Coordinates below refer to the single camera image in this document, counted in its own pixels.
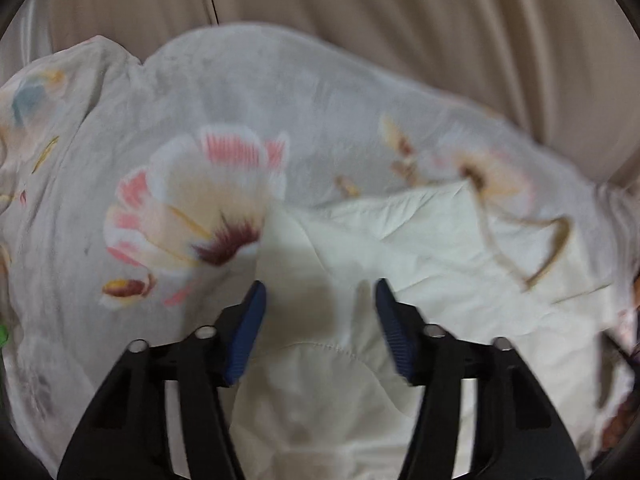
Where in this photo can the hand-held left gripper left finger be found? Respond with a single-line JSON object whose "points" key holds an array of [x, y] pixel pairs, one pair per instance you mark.
{"points": [[246, 332]]}

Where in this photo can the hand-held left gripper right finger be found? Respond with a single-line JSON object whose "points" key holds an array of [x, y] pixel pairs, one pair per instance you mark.
{"points": [[395, 332]]}

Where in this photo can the cream quilted comforter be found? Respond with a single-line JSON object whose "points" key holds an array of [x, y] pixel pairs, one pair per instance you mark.
{"points": [[360, 245]]}

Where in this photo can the floral fleece blanket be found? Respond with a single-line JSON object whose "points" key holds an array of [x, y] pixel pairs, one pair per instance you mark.
{"points": [[200, 110]]}

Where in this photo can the dark patterned cloth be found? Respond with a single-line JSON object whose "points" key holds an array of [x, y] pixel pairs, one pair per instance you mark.
{"points": [[625, 410]]}

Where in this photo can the green cloth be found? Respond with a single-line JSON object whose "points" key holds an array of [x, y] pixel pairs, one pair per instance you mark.
{"points": [[3, 335]]}

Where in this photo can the beige curtain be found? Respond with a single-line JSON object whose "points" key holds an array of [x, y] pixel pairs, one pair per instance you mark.
{"points": [[400, 20]]}

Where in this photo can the white satin curtain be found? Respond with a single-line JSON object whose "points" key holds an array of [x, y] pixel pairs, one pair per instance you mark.
{"points": [[25, 35]]}

